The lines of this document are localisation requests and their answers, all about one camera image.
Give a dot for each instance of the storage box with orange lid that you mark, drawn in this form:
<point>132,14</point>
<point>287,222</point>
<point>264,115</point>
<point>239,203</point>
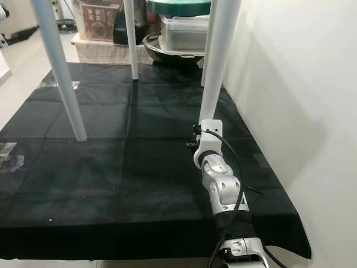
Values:
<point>97,22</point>

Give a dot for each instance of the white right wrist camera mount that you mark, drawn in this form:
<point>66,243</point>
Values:
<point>209,142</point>

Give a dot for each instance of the patterned beige cloth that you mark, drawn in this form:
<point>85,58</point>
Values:
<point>106,53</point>

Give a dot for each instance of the black shiny bag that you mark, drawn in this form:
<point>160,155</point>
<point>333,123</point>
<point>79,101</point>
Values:
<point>122,28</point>

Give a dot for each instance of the black wok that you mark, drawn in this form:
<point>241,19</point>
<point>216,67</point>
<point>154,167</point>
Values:
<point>167,56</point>

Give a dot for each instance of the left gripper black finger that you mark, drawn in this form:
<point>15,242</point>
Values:
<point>25,35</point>

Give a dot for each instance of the green pot lid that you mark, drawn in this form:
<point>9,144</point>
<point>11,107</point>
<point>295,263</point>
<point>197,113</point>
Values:
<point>181,6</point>

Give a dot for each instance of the black tablecloth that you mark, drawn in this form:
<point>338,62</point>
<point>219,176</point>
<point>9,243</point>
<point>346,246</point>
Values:
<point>134,184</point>

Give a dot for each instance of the clear plastic container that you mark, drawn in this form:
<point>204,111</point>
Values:
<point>181,33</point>

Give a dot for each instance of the white plastic table leg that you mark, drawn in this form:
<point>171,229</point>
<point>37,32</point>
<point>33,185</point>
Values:
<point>203,72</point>
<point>61,72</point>
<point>131,44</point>
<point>217,61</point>

